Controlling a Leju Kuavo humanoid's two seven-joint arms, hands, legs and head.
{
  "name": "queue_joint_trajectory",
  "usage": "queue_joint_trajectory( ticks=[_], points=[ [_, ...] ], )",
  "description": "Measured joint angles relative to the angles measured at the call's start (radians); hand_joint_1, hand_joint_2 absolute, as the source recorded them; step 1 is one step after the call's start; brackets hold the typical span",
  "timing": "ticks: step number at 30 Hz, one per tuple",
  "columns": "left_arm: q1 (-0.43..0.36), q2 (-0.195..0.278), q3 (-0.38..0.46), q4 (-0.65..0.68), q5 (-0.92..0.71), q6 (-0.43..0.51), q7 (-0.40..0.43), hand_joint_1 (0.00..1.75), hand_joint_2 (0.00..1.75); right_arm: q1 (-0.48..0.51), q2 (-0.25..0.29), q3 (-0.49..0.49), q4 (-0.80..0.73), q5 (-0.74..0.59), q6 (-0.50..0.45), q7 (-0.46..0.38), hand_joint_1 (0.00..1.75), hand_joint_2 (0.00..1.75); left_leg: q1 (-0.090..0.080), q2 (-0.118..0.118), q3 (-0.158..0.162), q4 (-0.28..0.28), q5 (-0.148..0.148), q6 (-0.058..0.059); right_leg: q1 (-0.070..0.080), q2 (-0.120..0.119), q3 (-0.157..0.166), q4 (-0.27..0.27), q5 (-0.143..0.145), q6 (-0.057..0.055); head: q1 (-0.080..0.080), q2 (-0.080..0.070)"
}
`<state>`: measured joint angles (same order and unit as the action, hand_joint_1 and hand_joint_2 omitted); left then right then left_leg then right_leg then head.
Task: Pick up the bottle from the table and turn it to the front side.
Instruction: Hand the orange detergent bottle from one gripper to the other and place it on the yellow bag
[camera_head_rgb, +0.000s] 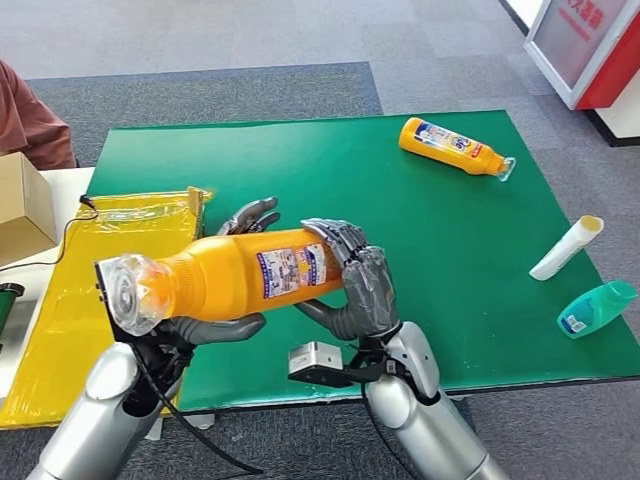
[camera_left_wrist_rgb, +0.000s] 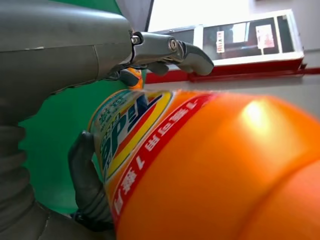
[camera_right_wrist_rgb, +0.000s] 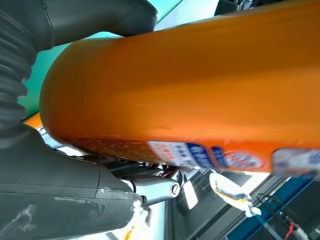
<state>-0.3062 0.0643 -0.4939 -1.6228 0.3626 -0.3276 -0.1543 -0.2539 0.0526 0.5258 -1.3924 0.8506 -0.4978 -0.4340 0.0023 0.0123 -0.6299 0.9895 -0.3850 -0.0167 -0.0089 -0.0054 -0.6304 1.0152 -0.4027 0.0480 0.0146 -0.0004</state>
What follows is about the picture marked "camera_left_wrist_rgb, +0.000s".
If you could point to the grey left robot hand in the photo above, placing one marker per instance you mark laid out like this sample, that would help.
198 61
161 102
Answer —
50 49

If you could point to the orange detergent bottle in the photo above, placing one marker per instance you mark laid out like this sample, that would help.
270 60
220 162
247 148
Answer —
200 165
137 79

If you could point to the red white narrow sign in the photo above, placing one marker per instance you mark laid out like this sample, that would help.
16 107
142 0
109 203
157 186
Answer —
220 42

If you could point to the white red display cabinet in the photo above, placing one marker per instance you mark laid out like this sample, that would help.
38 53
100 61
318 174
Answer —
250 58

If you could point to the pink white poster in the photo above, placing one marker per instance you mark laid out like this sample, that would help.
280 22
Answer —
265 37

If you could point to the red rail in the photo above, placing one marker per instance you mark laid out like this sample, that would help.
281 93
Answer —
312 71

